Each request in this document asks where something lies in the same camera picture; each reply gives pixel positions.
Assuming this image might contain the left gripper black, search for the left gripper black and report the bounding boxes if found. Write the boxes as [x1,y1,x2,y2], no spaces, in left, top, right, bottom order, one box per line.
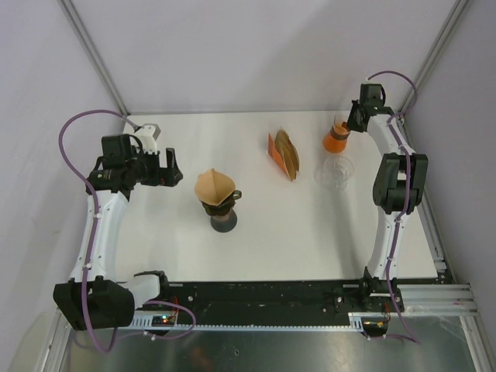
[126,145,181,187]

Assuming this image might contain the glass beaker with orange contents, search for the glass beaker with orange contents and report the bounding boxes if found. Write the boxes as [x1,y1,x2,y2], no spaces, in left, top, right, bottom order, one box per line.
[322,114,350,154]

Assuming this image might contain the brown paper coffee filter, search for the brown paper coffee filter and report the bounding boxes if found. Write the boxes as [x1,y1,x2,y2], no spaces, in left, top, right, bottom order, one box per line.
[195,168,236,206]

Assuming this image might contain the olive green plastic dripper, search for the olive green plastic dripper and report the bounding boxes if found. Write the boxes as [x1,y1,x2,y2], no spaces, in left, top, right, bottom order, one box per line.
[201,190,242,217]

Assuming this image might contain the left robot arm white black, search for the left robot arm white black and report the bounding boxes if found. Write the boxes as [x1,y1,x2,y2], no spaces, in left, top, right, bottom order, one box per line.
[53,134,183,331]

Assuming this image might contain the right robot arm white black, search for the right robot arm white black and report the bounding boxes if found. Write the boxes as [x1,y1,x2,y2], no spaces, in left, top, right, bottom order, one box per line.
[346,83,429,311]

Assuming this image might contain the clear plastic dripper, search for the clear plastic dripper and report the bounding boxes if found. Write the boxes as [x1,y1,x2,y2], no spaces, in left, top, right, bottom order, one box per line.
[315,155,354,190]

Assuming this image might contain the brown paper coffee filters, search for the brown paper coffee filters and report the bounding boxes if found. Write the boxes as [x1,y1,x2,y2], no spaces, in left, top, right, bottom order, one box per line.
[275,129,300,181]

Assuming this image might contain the orange coffee filter box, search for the orange coffee filter box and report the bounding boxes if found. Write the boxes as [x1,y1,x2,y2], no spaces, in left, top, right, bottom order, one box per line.
[267,133,291,181]

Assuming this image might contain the grey carafe with red rim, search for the grey carafe with red rim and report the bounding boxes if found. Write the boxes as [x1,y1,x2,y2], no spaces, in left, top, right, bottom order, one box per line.
[210,209,238,233]

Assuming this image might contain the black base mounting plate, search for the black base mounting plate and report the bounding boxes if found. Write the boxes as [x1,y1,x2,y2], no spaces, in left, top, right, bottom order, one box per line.
[127,281,406,329]

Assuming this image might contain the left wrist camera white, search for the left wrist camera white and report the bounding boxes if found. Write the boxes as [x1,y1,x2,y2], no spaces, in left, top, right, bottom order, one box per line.
[134,123,161,154]

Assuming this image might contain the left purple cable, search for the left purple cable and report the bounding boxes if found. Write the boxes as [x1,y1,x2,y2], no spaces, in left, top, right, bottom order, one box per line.
[58,109,197,353]

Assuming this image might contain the purple cable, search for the purple cable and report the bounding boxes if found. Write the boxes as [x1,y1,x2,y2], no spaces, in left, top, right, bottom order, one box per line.
[363,71,422,346]
[58,109,197,353]

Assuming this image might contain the aluminium frame post right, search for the aluminium frame post right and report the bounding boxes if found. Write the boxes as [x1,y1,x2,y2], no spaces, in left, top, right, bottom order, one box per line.
[403,0,473,94]

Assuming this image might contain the aluminium frame post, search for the aluminium frame post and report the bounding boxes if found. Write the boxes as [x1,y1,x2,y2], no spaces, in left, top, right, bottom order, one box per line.
[403,0,473,94]
[57,0,129,115]

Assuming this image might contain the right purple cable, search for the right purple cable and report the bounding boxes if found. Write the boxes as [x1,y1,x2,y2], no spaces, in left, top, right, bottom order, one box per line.
[363,71,422,346]

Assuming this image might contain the aluminium frame rail right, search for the aluminium frame rail right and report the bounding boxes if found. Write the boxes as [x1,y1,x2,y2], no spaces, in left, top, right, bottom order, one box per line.
[387,109,476,311]

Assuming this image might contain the aluminium frame post left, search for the aluminium frame post left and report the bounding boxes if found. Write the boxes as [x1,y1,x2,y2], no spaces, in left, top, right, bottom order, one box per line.
[57,0,129,115]

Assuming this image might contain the grey slotted cable duct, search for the grey slotted cable duct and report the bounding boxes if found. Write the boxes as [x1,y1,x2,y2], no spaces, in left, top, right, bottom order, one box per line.
[124,313,389,332]

